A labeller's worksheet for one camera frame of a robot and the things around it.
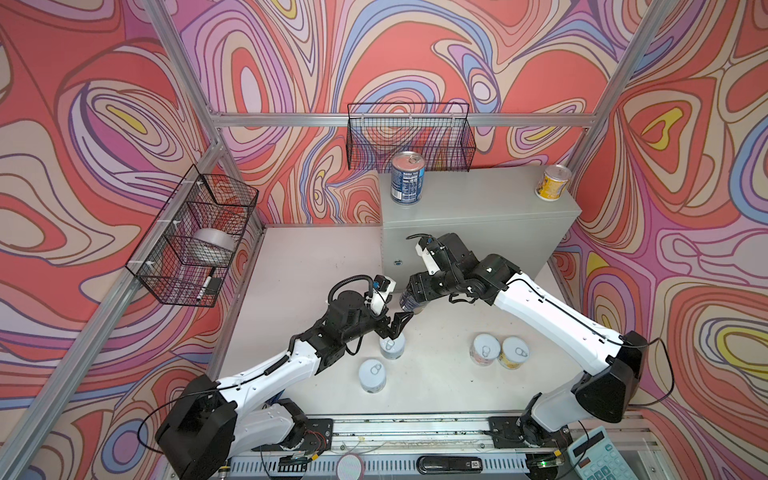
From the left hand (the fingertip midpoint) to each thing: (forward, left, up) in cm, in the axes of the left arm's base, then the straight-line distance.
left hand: (404, 305), depth 77 cm
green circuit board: (-32, +29, -20) cm, 48 cm away
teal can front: (-14, +9, -13) cm, 21 cm away
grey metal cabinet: (+21, -25, +13) cm, 35 cm away
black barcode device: (-33, -6, -12) cm, 36 cm away
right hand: (+2, -5, +3) cm, 6 cm away
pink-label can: (-7, -23, -13) cm, 27 cm away
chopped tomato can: (0, -1, 0) cm, 1 cm away
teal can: (-7, +3, -13) cm, 15 cm away
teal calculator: (-32, -46, -16) cm, 58 cm away
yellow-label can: (-8, -31, -13) cm, 35 cm away
